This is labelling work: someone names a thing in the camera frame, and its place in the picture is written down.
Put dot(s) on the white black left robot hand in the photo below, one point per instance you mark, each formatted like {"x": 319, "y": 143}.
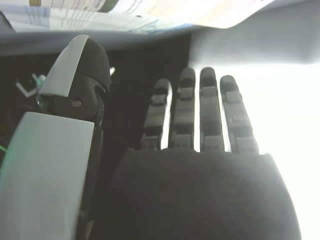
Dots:
{"x": 200, "y": 195}

